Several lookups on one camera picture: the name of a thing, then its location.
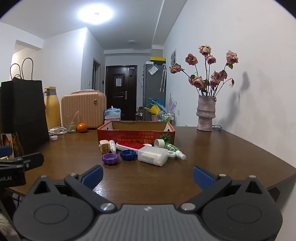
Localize purple plastic cap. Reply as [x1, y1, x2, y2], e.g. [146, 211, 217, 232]
[102, 153, 119, 165]

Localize white yellow square container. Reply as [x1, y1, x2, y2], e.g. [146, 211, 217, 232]
[99, 140, 110, 154]

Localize small white spray bottle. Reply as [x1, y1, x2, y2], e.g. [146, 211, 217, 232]
[109, 140, 117, 154]

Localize green spray bottle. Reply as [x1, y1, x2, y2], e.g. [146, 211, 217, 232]
[165, 143, 187, 160]

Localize blue plastic cap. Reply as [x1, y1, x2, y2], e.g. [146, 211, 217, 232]
[120, 150, 137, 161]

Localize red lint brush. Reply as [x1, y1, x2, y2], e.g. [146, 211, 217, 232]
[116, 141, 152, 154]

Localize white rectangular plastic container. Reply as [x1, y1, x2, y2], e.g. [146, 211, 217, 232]
[137, 146, 169, 167]

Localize white tape roll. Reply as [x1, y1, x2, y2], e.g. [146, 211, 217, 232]
[154, 139, 165, 148]

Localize small white cap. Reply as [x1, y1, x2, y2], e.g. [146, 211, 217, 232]
[50, 136, 58, 141]

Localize orange fruit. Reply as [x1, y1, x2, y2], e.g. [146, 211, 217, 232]
[76, 123, 88, 133]

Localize black paper bag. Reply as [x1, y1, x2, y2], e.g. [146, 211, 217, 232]
[1, 64, 49, 155]

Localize clear glass cup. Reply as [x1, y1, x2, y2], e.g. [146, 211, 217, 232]
[65, 111, 79, 133]

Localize blue tissue pack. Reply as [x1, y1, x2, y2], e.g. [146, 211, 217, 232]
[104, 106, 121, 121]

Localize pink textured vase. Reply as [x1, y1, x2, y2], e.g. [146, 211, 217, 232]
[196, 95, 216, 132]

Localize yellow thermos jug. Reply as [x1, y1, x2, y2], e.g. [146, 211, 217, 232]
[44, 86, 61, 130]

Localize pink ribbed suitcase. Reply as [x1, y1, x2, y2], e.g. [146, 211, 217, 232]
[61, 89, 106, 128]

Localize red cardboard box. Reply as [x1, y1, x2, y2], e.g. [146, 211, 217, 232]
[97, 120, 175, 144]

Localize yellow watering can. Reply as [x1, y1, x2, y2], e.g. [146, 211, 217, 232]
[144, 104, 161, 115]

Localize dried pink roses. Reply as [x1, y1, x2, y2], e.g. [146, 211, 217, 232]
[169, 45, 239, 98]

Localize dark entrance door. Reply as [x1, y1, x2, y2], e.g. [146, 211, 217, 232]
[105, 65, 137, 121]

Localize grey refrigerator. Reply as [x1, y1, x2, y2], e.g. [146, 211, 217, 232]
[142, 61, 166, 108]

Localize yellow box on fridge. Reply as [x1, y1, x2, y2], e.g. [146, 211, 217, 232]
[150, 56, 166, 62]

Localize round ceiling light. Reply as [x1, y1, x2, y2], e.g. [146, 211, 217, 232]
[77, 3, 114, 25]

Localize white charger with cable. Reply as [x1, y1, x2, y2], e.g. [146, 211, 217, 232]
[48, 126, 68, 136]

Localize wall picture frame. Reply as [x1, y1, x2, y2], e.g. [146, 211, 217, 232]
[170, 49, 177, 66]

